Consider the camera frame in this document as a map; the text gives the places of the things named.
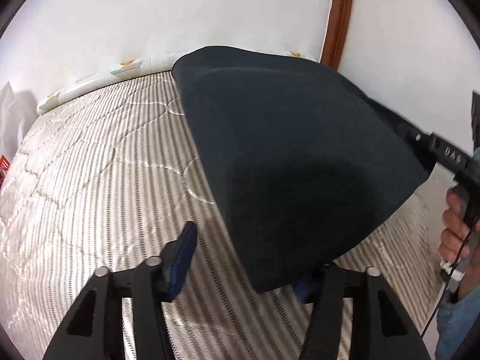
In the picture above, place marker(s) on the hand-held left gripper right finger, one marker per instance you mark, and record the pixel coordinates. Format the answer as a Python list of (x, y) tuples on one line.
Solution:
[(302, 288)]

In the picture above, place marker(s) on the black sweater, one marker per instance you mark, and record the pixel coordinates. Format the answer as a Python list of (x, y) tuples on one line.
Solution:
[(281, 138)]

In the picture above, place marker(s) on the brown wooden door frame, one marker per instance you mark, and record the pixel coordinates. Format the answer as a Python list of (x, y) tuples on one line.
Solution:
[(337, 18)]

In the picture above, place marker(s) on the striped quilted mattress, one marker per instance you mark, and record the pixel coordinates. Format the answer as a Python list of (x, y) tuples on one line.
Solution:
[(93, 176)]

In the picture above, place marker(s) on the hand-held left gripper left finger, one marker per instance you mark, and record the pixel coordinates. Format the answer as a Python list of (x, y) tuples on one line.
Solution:
[(183, 262)]

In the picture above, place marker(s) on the person's right hand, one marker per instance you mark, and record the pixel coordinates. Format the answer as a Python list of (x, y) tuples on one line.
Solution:
[(453, 232)]

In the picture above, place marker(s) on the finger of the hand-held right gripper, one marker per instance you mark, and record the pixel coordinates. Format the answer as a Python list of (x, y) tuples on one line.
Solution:
[(435, 146)]

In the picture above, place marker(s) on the white shopping bag red label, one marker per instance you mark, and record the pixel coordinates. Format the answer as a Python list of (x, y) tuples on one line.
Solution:
[(7, 120)]

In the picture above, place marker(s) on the blue jeans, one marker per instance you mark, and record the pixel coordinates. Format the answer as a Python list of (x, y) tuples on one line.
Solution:
[(453, 326)]

